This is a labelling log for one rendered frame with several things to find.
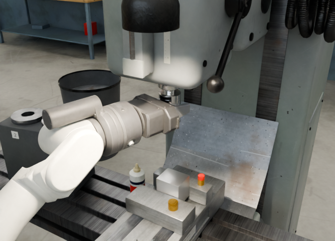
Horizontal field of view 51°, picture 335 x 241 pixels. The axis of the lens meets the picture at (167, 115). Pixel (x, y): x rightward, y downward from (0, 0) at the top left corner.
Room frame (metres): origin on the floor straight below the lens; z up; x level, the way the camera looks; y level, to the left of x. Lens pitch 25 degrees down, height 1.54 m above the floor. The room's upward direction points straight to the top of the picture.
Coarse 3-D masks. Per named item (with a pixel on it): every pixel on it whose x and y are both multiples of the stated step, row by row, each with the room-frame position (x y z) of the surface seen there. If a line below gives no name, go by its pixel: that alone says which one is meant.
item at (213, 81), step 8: (232, 0) 0.64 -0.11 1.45; (240, 0) 0.64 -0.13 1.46; (248, 0) 0.66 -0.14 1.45; (232, 8) 0.64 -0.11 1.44; (240, 8) 0.64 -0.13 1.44; (248, 8) 0.67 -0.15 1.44; (232, 16) 0.66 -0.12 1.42; (240, 16) 0.64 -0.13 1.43; (232, 24) 0.63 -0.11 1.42; (232, 32) 0.62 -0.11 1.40; (232, 40) 0.61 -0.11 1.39; (224, 48) 0.60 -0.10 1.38; (224, 56) 0.59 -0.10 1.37; (224, 64) 0.58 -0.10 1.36; (216, 72) 0.57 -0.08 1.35; (208, 80) 0.56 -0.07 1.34; (216, 80) 0.55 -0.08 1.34; (208, 88) 0.55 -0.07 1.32; (216, 88) 0.55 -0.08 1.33
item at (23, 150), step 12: (24, 108) 0.96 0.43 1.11; (36, 108) 0.93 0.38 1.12; (12, 120) 0.86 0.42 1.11; (24, 120) 0.85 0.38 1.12; (36, 120) 0.86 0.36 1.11; (0, 132) 0.85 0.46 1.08; (12, 132) 0.84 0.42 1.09; (24, 132) 0.83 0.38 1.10; (36, 132) 0.81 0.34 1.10; (12, 144) 0.84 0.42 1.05; (24, 144) 0.83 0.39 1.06; (36, 144) 0.82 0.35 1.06; (12, 156) 0.85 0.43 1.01; (24, 156) 0.83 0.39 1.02; (36, 156) 0.82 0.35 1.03; (12, 168) 0.85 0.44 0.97; (84, 180) 0.84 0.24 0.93; (72, 192) 0.79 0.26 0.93
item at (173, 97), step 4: (160, 92) 0.68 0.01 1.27; (164, 92) 0.68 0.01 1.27; (176, 92) 0.68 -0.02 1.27; (180, 92) 0.68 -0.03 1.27; (160, 96) 0.67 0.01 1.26; (164, 96) 0.66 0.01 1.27; (168, 96) 0.66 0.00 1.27; (172, 96) 0.66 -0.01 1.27; (176, 96) 0.66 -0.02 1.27; (180, 96) 0.68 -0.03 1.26; (168, 100) 0.66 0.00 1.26
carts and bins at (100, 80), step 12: (72, 72) 2.73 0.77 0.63; (84, 72) 2.78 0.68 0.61; (96, 72) 2.80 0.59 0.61; (108, 72) 2.77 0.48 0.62; (60, 84) 2.56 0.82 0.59; (72, 84) 2.71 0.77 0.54; (84, 84) 2.77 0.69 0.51; (96, 84) 2.79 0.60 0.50; (108, 84) 2.77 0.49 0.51; (72, 96) 2.36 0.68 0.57; (84, 96) 2.34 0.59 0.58; (108, 96) 2.41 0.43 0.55; (108, 156) 2.42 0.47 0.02
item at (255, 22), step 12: (252, 0) 0.73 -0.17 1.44; (264, 0) 0.79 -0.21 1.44; (252, 12) 0.73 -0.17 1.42; (264, 12) 0.80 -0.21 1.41; (240, 24) 0.72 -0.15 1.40; (252, 24) 0.74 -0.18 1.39; (264, 24) 0.82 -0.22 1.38; (240, 36) 0.72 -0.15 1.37; (252, 36) 0.73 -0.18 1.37; (240, 48) 0.72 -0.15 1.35
